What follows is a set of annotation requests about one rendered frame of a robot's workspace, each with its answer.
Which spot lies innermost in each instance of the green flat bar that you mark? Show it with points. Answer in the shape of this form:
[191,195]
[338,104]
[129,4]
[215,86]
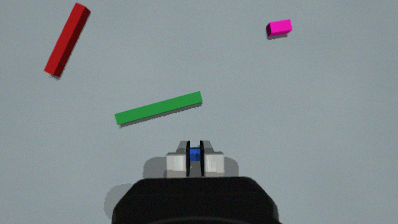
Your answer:
[158,108]

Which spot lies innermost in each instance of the red rod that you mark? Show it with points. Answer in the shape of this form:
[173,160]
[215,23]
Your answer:
[67,40]

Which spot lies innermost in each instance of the small magenta block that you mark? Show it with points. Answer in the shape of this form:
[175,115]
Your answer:
[278,28]

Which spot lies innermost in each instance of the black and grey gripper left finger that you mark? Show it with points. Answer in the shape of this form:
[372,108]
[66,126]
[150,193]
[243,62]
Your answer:
[178,163]

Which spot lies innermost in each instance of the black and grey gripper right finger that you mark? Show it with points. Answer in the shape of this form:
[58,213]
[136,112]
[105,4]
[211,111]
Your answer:
[212,162]

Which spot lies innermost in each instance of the small blue cube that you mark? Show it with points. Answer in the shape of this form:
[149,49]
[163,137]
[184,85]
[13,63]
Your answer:
[195,154]

